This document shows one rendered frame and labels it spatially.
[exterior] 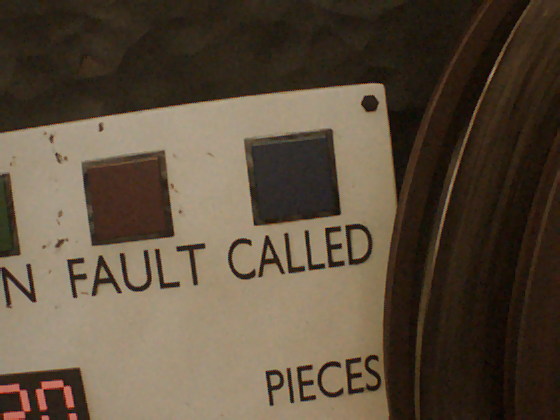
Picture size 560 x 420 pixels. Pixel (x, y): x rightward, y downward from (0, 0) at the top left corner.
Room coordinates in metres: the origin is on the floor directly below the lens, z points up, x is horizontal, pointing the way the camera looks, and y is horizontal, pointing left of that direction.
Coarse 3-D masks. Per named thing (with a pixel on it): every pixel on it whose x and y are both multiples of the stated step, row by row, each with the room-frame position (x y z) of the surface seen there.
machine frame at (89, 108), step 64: (0, 0) 0.52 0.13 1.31; (64, 0) 0.52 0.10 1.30; (128, 0) 0.53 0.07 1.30; (192, 0) 0.53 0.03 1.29; (256, 0) 0.53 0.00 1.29; (320, 0) 0.54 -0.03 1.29; (384, 0) 0.54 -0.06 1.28; (448, 0) 0.54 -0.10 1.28; (0, 64) 0.52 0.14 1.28; (64, 64) 0.52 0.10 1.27; (128, 64) 0.53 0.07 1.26; (192, 64) 0.53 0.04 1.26; (256, 64) 0.53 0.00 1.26; (320, 64) 0.54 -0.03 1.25; (384, 64) 0.54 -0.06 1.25; (0, 128) 0.52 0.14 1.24
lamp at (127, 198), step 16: (128, 160) 0.50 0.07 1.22; (144, 160) 0.50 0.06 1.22; (96, 176) 0.50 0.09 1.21; (112, 176) 0.50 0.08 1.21; (128, 176) 0.50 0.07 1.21; (144, 176) 0.50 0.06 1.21; (160, 176) 0.50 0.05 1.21; (96, 192) 0.50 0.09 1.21; (112, 192) 0.50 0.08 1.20; (128, 192) 0.50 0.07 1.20; (144, 192) 0.50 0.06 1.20; (160, 192) 0.50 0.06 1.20; (96, 208) 0.50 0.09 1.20; (112, 208) 0.50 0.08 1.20; (128, 208) 0.50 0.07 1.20; (144, 208) 0.50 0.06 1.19; (160, 208) 0.50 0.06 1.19; (96, 224) 0.50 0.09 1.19; (112, 224) 0.50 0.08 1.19; (128, 224) 0.50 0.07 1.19; (144, 224) 0.50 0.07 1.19; (160, 224) 0.50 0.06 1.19
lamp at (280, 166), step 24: (264, 144) 0.51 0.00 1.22; (288, 144) 0.51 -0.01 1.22; (312, 144) 0.51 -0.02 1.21; (264, 168) 0.51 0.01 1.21; (288, 168) 0.51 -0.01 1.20; (312, 168) 0.51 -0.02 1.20; (264, 192) 0.51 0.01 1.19; (288, 192) 0.51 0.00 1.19; (312, 192) 0.51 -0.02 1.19; (264, 216) 0.51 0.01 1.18
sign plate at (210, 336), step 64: (64, 128) 0.50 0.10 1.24; (128, 128) 0.51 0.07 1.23; (192, 128) 0.51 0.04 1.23; (256, 128) 0.51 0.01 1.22; (320, 128) 0.51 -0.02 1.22; (384, 128) 0.52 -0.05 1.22; (64, 192) 0.50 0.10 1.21; (192, 192) 0.51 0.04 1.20; (256, 192) 0.51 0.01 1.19; (384, 192) 0.52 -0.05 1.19; (0, 256) 0.50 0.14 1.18; (64, 256) 0.50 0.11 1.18; (128, 256) 0.50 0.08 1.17; (192, 256) 0.51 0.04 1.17; (256, 256) 0.51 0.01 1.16; (320, 256) 0.51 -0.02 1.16; (384, 256) 0.52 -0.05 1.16; (0, 320) 0.50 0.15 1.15; (64, 320) 0.50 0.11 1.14; (128, 320) 0.50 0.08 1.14; (192, 320) 0.51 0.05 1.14; (256, 320) 0.51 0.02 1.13; (320, 320) 0.51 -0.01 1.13; (0, 384) 0.49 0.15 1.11; (64, 384) 0.50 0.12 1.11; (128, 384) 0.50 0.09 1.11; (192, 384) 0.51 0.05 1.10; (256, 384) 0.51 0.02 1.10; (320, 384) 0.51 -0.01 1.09; (384, 384) 0.52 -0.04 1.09
